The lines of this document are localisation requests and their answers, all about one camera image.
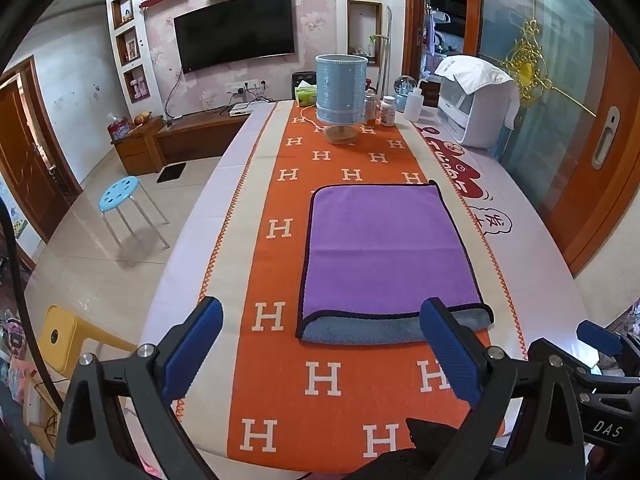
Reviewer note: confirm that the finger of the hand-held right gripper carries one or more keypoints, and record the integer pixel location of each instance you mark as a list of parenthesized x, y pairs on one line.
[(597, 336)]

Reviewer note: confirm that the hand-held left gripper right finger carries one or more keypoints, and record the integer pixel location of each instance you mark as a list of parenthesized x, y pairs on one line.
[(450, 355)]

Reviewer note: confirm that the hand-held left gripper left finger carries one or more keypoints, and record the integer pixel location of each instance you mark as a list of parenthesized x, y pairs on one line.
[(192, 355)]

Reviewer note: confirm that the purple towel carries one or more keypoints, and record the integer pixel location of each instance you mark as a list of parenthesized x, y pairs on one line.
[(390, 245)]

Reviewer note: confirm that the orange letter-print blanket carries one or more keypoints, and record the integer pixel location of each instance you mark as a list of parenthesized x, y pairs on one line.
[(280, 270)]

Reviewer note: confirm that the yellow plastic chair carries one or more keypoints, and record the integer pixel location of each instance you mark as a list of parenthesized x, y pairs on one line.
[(62, 337)]

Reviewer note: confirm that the white printed tablecloth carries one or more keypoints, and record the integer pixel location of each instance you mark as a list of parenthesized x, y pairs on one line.
[(200, 210)]

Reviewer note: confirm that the blue round stool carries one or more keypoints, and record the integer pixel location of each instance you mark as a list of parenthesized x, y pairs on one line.
[(119, 192)]

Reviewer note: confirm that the black floor mat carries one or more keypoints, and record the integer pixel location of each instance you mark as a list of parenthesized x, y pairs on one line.
[(171, 172)]

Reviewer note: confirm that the small wooden drawer cabinet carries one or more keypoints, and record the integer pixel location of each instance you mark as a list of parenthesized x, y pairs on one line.
[(137, 147)]

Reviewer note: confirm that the glass sliding door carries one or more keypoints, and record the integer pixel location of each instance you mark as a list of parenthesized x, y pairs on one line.
[(550, 125)]

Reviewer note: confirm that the low wooden television stand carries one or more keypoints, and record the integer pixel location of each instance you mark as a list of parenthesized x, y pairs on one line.
[(205, 132)]

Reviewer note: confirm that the red tissue pack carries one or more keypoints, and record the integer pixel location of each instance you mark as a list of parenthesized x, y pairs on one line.
[(119, 130)]

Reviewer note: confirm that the white countertop appliance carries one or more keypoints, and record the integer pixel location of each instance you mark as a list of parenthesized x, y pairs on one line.
[(480, 115)]

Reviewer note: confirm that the white pill bottle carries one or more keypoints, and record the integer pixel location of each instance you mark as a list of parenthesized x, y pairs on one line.
[(388, 112)]

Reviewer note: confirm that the white set-top box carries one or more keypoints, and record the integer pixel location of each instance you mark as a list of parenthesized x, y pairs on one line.
[(241, 109)]

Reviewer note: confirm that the white squeeze bottle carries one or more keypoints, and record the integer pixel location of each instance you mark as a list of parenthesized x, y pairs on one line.
[(413, 105)]

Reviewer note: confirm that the brown wooden door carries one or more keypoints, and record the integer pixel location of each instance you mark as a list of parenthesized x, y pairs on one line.
[(30, 160)]

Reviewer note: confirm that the orange clear bottle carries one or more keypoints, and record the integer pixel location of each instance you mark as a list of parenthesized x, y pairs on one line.
[(372, 110)]

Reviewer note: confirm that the glass snow globe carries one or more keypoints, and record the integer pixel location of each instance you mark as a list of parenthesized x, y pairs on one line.
[(404, 85)]

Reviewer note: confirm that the green tissue box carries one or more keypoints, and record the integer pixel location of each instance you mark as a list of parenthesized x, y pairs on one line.
[(305, 96)]

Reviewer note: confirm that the gold door ornament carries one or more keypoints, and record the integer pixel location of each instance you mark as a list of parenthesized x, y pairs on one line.
[(525, 62)]

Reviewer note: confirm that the white cloth cover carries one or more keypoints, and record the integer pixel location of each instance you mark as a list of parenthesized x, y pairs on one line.
[(475, 72)]

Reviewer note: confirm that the blue table lamp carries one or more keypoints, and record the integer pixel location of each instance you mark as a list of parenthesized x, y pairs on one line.
[(341, 90)]

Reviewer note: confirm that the grey metal pole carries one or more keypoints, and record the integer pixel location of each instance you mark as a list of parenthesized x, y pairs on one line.
[(385, 50)]

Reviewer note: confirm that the black television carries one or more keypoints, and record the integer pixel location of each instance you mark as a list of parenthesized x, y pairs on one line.
[(232, 30)]

